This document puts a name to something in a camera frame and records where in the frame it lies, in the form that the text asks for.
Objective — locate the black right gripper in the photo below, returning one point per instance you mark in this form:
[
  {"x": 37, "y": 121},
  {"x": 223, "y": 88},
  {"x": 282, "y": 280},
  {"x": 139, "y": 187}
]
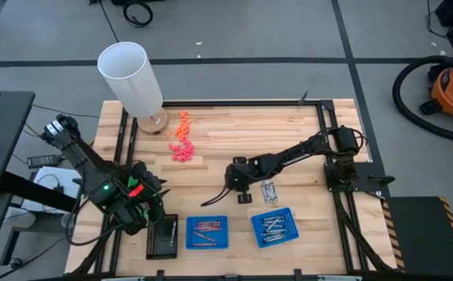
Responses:
[{"x": 240, "y": 175}]

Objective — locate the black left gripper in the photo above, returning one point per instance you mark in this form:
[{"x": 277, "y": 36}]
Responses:
[{"x": 133, "y": 222}]

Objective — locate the white crayon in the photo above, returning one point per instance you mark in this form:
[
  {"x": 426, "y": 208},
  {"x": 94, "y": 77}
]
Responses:
[
  {"x": 275, "y": 192},
  {"x": 271, "y": 192},
  {"x": 267, "y": 192},
  {"x": 263, "y": 192},
  {"x": 173, "y": 233}
]

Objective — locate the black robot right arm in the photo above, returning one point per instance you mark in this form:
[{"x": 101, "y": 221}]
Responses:
[{"x": 297, "y": 152}]

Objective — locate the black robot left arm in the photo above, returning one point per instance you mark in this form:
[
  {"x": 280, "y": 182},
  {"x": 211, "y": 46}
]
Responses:
[{"x": 78, "y": 152}]

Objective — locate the dark pink crayon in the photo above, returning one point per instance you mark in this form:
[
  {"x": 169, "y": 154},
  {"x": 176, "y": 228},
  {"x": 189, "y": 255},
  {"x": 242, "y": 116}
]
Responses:
[{"x": 136, "y": 191}]

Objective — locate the green slotted plastic basket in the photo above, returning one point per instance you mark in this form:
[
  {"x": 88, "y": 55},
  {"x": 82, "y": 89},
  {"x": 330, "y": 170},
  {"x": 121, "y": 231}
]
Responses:
[{"x": 133, "y": 182}]

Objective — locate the blue slotted plastic basket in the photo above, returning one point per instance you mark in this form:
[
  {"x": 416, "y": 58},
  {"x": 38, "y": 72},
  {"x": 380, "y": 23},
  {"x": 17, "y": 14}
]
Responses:
[
  {"x": 256, "y": 224},
  {"x": 207, "y": 250}
]

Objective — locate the black slotted plastic basket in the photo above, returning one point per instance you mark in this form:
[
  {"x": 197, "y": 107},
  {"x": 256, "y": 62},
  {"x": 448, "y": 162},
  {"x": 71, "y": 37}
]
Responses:
[{"x": 160, "y": 238}]

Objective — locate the white shade wooden-base lamp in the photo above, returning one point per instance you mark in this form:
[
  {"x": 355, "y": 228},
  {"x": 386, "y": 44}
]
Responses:
[{"x": 130, "y": 78}]

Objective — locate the white box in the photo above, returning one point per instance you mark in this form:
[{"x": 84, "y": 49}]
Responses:
[{"x": 47, "y": 177}]

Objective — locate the black power adapter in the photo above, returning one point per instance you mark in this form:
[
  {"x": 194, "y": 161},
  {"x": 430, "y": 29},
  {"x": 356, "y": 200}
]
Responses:
[{"x": 43, "y": 160}]

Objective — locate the white plastic container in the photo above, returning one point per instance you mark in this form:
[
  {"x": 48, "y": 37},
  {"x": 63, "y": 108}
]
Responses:
[{"x": 19, "y": 218}]

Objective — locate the black desk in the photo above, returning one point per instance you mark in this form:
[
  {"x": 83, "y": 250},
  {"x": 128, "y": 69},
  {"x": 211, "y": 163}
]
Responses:
[{"x": 4, "y": 129}]

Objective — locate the black hazard-striped platform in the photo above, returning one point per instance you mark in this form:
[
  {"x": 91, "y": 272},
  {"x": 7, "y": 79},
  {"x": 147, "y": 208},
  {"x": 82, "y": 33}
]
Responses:
[{"x": 425, "y": 234}]

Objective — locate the black aluminium table frame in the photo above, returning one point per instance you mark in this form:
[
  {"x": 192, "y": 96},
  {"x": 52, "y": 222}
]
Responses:
[{"x": 250, "y": 103}]

